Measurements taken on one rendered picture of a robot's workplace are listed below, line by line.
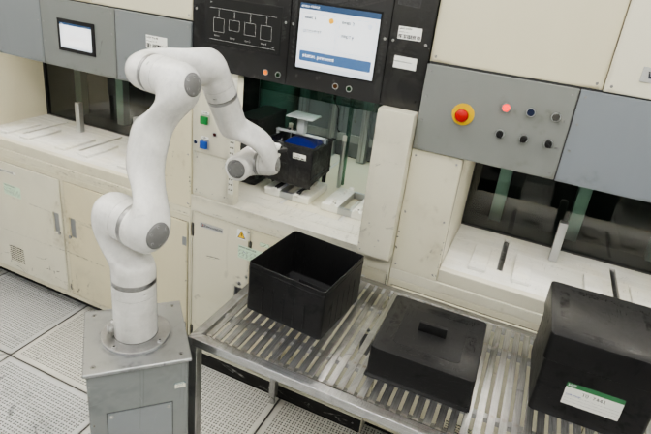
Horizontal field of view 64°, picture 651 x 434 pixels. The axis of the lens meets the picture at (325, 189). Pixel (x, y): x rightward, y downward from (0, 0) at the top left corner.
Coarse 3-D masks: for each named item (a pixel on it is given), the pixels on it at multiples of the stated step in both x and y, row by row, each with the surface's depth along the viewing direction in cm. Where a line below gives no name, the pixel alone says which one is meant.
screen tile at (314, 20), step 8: (304, 16) 174; (312, 16) 172; (320, 16) 171; (328, 16) 170; (304, 24) 174; (312, 24) 173; (320, 24) 172; (328, 24) 171; (328, 32) 172; (304, 40) 176; (312, 40) 175; (320, 40) 174; (328, 40) 173; (320, 48) 175; (328, 48) 174
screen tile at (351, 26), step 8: (344, 24) 169; (352, 24) 168; (360, 24) 167; (376, 24) 165; (344, 32) 170; (352, 32) 169; (360, 32) 168; (368, 32) 167; (344, 40) 171; (368, 40) 167; (344, 48) 172; (352, 48) 170; (360, 48) 169; (368, 48) 168; (368, 56) 169
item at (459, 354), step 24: (408, 312) 159; (432, 312) 161; (384, 336) 148; (408, 336) 149; (432, 336) 150; (456, 336) 151; (480, 336) 153; (384, 360) 143; (408, 360) 140; (432, 360) 141; (456, 360) 141; (408, 384) 143; (432, 384) 140; (456, 384) 137; (456, 408) 139
